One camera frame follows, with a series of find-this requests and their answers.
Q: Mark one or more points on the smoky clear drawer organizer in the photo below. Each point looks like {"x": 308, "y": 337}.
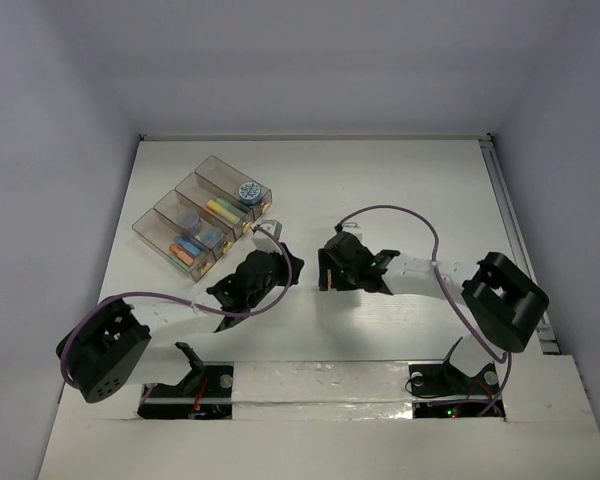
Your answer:
{"x": 213, "y": 178}

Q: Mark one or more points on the blue clear clip pen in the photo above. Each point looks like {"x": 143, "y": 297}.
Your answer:
{"x": 187, "y": 246}

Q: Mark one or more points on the green clear clip pen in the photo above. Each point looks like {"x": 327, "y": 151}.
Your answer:
{"x": 181, "y": 264}

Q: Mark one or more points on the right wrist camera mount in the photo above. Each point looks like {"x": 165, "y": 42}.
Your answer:
{"x": 351, "y": 227}

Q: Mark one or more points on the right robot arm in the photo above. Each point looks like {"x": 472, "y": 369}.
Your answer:
{"x": 497, "y": 302}

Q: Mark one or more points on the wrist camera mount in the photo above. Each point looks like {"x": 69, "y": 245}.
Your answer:
{"x": 351, "y": 227}
{"x": 266, "y": 235}

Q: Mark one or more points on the small clear blue jar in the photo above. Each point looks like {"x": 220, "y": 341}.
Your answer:
{"x": 210, "y": 237}

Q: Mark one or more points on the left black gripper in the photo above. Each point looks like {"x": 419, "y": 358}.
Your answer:
{"x": 284, "y": 265}

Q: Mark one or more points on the green highlighter pen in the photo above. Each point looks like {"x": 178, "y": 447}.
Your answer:
{"x": 230, "y": 207}

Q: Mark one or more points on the aluminium rail right edge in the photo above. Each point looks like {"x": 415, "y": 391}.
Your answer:
{"x": 544, "y": 331}

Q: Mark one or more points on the orange clear clip pen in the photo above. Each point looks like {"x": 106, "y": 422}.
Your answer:
{"x": 182, "y": 255}

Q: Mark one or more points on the yellow highlighter pen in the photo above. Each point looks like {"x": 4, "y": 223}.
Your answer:
{"x": 222, "y": 211}

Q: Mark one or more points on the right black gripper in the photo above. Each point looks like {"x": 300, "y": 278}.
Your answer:
{"x": 326, "y": 262}

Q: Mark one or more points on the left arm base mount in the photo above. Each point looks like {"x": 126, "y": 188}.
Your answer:
{"x": 204, "y": 393}

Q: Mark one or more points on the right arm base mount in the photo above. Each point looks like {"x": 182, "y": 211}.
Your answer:
{"x": 465, "y": 384}

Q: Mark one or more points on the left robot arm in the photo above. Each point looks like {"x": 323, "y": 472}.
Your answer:
{"x": 102, "y": 351}

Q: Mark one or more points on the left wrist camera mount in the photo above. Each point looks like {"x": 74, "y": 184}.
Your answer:
{"x": 266, "y": 235}

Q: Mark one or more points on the blue slime jar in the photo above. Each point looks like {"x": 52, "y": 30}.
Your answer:
{"x": 250, "y": 193}

